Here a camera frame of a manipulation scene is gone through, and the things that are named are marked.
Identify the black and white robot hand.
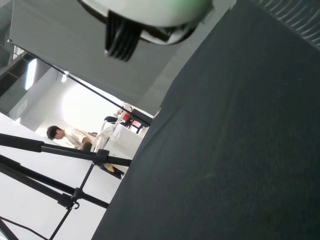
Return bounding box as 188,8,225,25
76,0,216,63

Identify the pale board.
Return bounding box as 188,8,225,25
7,0,237,118

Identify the person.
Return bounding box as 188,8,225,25
46,125,99,152

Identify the black bench cloth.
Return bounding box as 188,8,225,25
91,0,320,240

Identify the black tripod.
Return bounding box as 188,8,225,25
0,132,133,240

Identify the black metal frame table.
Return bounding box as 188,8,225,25
126,107,154,136

